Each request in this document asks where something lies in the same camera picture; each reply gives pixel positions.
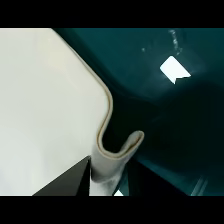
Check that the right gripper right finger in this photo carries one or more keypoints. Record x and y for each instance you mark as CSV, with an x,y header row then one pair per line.
x,y
150,181

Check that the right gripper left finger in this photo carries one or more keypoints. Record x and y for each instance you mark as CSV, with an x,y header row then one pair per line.
x,y
71,180

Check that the white garment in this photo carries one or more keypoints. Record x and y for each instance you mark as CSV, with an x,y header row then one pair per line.
x,y
50,110

